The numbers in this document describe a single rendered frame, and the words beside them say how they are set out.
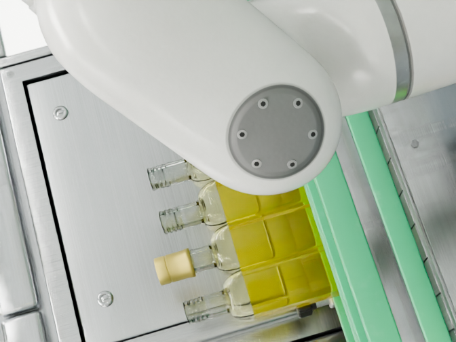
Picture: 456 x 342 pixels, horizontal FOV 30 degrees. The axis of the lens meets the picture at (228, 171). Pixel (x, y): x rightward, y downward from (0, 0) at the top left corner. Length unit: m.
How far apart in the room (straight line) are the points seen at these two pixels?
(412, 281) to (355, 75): 0.36
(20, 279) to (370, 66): 0.74
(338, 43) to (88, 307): 0.69
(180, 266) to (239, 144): 0.54
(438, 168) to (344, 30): 0.37
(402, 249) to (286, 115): 0.44
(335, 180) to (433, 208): 0.11
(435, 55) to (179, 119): 0.20
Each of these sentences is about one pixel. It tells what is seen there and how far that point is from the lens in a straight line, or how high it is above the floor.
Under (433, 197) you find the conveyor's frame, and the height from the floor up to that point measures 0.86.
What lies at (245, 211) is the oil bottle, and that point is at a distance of 1.02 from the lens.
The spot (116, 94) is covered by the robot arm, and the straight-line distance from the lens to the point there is 0.48.
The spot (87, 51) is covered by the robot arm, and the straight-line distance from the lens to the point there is 0.47.
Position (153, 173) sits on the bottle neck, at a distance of 1.06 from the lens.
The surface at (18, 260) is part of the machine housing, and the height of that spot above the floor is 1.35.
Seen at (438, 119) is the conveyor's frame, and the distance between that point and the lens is 0.94.
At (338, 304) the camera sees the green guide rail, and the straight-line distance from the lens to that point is 1.06.
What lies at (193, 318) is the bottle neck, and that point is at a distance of 1.01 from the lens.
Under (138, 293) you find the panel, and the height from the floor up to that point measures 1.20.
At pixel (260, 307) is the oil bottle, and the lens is 1.00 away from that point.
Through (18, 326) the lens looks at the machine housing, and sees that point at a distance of 1.20.
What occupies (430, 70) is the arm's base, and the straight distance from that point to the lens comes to 0.60.
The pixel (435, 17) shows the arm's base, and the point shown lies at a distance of 0.59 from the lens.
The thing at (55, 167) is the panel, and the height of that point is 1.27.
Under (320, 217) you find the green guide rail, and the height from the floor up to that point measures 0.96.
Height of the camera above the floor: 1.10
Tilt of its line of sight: 3 degrees down
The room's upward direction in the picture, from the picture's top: 106 degrees counter-clockwise
